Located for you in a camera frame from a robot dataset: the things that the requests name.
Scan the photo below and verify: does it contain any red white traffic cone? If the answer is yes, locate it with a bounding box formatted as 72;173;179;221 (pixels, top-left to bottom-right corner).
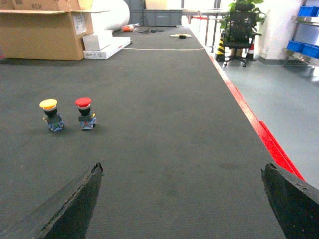
246;40;255;61

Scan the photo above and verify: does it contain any yellow mushroom push button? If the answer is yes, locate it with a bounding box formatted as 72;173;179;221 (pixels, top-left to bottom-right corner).
39;99;64;132

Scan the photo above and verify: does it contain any large brown cardboard box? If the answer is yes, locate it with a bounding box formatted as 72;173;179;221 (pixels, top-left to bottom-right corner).
0;0;109;61

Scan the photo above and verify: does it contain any flat beige board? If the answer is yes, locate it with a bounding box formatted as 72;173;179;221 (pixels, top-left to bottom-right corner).
170;33;192;39

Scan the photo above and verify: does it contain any white foam block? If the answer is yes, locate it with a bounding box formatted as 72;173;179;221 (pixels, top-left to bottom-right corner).
83;30;113;51

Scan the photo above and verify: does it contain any grey storage crate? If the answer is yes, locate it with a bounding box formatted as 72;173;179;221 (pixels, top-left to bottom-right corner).
129;9;182;27

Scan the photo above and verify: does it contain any green potted plant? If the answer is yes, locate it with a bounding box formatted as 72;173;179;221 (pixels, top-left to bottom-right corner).
218;0;267;38

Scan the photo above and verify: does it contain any steel flow rack shelf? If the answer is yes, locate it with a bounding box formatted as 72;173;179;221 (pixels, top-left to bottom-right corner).
282;0;319;68

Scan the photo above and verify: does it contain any red mushroom push button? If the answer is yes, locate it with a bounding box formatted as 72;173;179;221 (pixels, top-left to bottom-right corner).
75;97;96;130

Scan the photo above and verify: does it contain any black office chair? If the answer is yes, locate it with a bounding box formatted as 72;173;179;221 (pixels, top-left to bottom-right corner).
222;11;257;67

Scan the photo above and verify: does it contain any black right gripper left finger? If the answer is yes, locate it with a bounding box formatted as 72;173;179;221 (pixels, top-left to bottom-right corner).
0;162;103;239

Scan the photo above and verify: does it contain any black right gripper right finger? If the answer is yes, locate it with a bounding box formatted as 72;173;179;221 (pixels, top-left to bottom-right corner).
261;163;319;239

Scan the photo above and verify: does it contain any orange white tool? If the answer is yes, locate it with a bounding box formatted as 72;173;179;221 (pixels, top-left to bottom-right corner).
122;23;140;32

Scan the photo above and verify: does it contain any flat white carton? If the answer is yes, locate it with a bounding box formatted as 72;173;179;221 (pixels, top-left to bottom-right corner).
83;37;131;60

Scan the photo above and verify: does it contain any large white roll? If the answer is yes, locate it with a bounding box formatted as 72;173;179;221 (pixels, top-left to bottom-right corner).
91;0;130;32

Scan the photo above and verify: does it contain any yellow black traffic cone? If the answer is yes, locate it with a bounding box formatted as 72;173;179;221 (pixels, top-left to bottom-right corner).
215;32;225;62

